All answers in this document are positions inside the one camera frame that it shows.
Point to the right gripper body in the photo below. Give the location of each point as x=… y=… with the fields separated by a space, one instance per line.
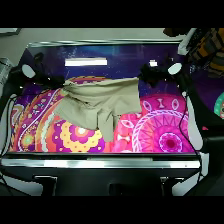
x=148 y=75

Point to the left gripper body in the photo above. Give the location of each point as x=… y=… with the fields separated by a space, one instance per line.
x=56 y=81

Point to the beige pants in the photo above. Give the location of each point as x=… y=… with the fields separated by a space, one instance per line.
x=100 y=100

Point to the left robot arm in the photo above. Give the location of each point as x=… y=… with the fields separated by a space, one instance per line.
x=28 y=71

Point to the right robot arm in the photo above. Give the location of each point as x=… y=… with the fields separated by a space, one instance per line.
x=194 y=124

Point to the orange black striped garment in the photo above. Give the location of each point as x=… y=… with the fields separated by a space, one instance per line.
x=209 y=50

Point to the silver frame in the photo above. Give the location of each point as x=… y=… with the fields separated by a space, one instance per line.
x=100 y=163

